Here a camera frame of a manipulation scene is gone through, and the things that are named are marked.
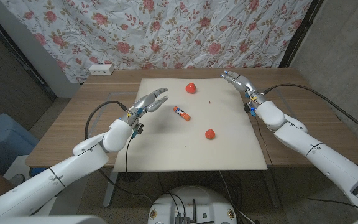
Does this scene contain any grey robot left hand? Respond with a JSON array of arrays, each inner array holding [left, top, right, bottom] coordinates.
[[121, 88, 170, 125]]

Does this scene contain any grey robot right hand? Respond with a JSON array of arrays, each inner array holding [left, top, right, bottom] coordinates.
[[219, 70, 267, 108]]

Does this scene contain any white robot shoulder cover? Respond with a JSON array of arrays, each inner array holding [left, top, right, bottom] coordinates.
[[0, 214, 108, 224]]

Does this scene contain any orange white glue stick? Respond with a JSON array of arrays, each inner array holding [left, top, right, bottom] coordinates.
[[173, 106, 191, 122]]

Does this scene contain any red ball with stem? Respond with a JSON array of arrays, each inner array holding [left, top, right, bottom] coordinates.
[[185, 82, 198, 95]]

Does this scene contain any cream foam mat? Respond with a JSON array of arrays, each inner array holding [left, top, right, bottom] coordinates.
[[112, 77, 269, 174]]

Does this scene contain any white power strip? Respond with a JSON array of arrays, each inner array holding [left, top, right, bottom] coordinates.
[[88, 63, 115, 76]]

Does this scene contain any floral backdrop cloth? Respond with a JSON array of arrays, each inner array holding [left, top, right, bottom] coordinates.
[[0, 0, 313, 85]]

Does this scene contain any black backdrop stand pole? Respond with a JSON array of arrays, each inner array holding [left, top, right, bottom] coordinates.
[[278, 0, 324, 68], [0, 7, 57, 102]]

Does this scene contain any white table leg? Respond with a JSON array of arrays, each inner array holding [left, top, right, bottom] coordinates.
[[103, 172, 119, 208], [262, 169, 282, 208]]

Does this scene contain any white robot torso base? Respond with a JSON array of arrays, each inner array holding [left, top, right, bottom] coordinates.
[[147, 185, 238, 224]]

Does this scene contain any grey finned electronics module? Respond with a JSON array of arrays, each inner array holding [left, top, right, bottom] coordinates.
[[174, 214, 191, 224]]

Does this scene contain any white box on floor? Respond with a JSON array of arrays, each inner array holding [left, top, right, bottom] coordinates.
[[3, 154, 43, 187]]

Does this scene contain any blue storage box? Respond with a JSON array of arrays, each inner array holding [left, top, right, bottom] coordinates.
[[0, 113, 40, 177]]

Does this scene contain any grey sneaker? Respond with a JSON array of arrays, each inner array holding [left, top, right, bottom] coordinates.
[[11, 173, 27, 187]]

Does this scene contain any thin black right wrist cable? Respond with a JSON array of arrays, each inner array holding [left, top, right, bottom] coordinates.
[[254, 115, 275, 169]]

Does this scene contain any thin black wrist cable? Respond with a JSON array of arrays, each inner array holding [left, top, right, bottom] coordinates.
[[254, 115, 275, 169], [124, 136, 135, 174]]

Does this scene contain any thin black left wrist cable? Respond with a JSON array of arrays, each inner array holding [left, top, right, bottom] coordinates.
[[124, 136, 135, 174]]

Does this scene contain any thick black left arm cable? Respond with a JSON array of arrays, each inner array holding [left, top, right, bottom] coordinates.
[[84, 100, 155, 206]]

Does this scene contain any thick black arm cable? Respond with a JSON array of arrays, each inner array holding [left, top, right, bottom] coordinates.
[[260, 83, 358, 141], [84, 100, 155, 206]]

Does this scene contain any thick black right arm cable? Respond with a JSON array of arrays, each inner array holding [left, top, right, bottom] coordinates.
[[260, 83, 358, 141]]

